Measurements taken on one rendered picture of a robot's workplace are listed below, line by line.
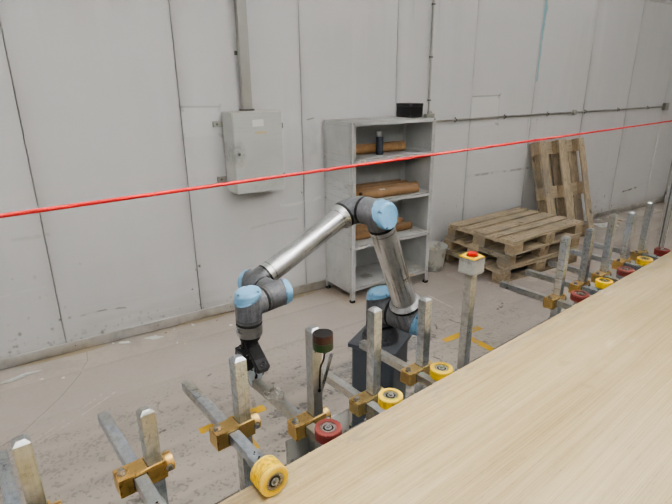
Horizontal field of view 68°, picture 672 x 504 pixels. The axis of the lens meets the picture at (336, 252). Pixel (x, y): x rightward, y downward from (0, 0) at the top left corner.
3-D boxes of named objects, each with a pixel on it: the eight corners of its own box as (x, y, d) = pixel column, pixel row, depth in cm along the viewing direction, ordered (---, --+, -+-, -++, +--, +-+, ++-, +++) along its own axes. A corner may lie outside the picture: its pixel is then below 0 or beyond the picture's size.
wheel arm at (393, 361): (358, 349, 207) (358, 340, 205) (364, 347, 209) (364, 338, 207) (441, 398, 175) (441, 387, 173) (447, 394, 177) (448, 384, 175)
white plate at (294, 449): (285, 466, 158) (284, 439, 155) (348, 431, 173) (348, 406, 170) (287, 467, 157) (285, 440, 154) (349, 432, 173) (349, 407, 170)
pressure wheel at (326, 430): (309, 456, 148) (308, 424, 145) (330, 444, 153) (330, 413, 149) (326, 471, 142) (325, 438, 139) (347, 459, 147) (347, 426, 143)
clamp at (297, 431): (287, 433, 154) (286, 420, 153) (321, 416, 163) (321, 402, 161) (297, 443, 150) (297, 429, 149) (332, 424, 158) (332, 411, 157)
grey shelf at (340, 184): (325, 287, 475) (322, 119, 425) (398, 268, 521) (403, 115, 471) (351, 303, 440) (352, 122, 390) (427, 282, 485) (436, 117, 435)
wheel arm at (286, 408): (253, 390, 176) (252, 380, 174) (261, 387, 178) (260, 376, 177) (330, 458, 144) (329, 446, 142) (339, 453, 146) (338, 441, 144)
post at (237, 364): (240, 497, 148) (228, 355, 132) (251, 492, 150) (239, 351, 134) (246, 505, 145) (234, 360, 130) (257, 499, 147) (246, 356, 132)
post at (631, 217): (613, 289, 297) (628, 211, 282) (616, 287, 299) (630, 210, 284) (619, 291, 295) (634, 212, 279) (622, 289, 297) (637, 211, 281)
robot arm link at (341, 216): (349, 187, 218) (229, 275, 184) (370, 191, 210) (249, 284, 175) (355, 209, 224) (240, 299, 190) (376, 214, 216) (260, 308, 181)
